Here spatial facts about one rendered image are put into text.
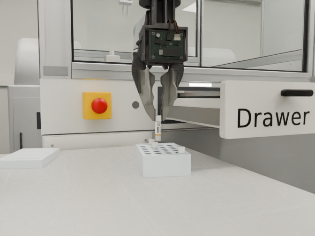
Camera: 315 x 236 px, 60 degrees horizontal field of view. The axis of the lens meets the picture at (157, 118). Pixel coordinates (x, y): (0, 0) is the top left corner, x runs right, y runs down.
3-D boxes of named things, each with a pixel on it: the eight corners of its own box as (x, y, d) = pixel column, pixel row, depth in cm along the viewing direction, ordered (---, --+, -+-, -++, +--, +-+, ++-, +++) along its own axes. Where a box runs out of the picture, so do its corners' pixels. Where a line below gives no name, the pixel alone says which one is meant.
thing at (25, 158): (42, 167, 53) (41, 159, 53) (-5, 168, 52) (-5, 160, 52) (60, 154, 65) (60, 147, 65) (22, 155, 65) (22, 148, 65)
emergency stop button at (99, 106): (108, 114, 69) (108, 98, 69) (92, 114, 68) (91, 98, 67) (105, 113, 72) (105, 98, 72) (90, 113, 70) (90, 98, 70)
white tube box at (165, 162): (191, 175, 48) (191, 154, 47) (142, 178, 46) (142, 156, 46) (173, 159, 60) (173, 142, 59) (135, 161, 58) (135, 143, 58)
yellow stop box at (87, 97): (112, 119, 72) (112, 92, 71) (84, 120, 69) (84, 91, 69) (108, 117, 77) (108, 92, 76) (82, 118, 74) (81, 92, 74)
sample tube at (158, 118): (161, 141, 49) (161, 115, 49) (155, 141, 49) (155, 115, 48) (161, 140, 50) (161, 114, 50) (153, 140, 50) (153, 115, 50)
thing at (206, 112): (320, 125, 62) (321, 98, 62) (226, 129, 53) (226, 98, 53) (219, 114, 100) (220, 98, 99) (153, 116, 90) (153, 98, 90)
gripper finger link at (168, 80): (167, 122, 45) (164, 66, 44) (160, 120, 50) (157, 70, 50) (185, 121, 45) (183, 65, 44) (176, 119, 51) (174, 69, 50)
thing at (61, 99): (321, 121, 108) (323, 84, 107) (41, 134, 71) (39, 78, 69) (199, 111, 196) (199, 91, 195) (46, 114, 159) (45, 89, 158)
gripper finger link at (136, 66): (131, 92, 48) (133, 41, 47) (130, 92, 49) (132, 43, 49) (157, 93, 48) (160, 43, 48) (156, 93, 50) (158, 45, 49)
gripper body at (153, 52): (141, 63, 41) (140, -19, 41) (135, 70, 50) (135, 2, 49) (189, 65, 43) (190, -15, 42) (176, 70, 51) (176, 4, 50)
